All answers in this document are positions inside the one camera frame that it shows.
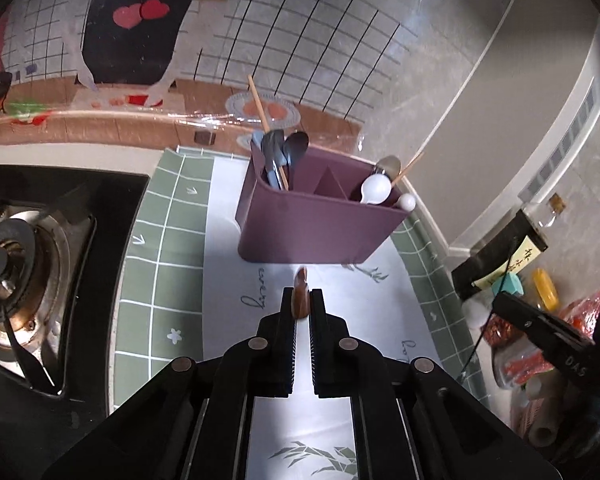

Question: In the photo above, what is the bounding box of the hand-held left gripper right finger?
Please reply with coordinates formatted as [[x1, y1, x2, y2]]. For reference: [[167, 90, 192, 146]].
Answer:
[[308, 287, 563, 480]]

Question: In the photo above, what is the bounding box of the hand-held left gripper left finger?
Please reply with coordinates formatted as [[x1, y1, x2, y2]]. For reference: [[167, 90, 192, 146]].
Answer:
[[40, 287, 298, 480]]

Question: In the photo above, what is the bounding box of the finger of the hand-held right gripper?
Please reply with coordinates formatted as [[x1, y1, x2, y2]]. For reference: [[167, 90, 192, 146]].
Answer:
[[494, 292, 596, 356]]

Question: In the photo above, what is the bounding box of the wooden spoon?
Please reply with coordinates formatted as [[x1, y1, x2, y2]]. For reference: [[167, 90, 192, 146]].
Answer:
[[291, 267, 311, 320]]

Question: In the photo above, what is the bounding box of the purple utensil holder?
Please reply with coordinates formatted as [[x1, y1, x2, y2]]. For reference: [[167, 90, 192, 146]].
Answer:
[[235, 140, 415, 265]]

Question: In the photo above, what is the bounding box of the white plastic spoon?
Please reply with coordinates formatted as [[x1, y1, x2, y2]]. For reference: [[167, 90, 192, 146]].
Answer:
[[361, 174, 393, 206]]

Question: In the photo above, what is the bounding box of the black shovel-shaped spoon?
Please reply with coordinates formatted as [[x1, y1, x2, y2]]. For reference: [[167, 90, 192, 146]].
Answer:
[[261, 130, 290, 192]]

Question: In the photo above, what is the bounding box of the grey metal spoon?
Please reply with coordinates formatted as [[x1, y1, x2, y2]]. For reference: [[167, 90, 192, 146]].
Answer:
[[376, 155, 402, 178]]

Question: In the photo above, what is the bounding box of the wooden chopstick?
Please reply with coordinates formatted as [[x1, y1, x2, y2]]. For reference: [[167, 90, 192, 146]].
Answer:
[[247, 75, 276, 136], [391, 151, 425, 186]]

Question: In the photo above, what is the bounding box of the yellow-lid chili jar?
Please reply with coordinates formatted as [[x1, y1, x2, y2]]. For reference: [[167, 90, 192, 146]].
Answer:
[[481, 267, 561, 346]]

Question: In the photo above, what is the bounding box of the orange-cap plastic bottle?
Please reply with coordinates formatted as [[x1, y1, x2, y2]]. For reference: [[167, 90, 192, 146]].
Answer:
[[495, 297, 600, 391]]

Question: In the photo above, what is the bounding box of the teal-lid salt shaker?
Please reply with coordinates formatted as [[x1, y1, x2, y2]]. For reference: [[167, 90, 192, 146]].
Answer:
[[462, 272, 524, 333]]

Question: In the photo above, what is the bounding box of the beige paper roll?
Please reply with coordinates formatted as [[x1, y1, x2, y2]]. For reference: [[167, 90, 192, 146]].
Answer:
[[530, 395, 563, 446]]

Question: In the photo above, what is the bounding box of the dark soy sauce bottle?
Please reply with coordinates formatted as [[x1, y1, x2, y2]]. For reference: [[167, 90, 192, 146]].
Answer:
[[451, 194, 566, 301]]

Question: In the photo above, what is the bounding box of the green checked table mat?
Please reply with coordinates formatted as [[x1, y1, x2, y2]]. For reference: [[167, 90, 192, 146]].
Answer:
[[107, 147, 491, 480]]

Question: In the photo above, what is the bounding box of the white vent grille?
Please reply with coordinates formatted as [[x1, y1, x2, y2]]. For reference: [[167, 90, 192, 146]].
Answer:
[[520, 82, 598, 201]]

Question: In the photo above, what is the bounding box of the black gas stove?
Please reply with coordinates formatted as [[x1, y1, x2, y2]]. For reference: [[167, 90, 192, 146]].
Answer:
[[0, 162, 151, 480]]

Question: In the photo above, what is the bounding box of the cartoon wall poster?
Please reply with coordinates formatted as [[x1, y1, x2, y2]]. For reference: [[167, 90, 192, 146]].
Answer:
[[0, 0, 431, 156]]

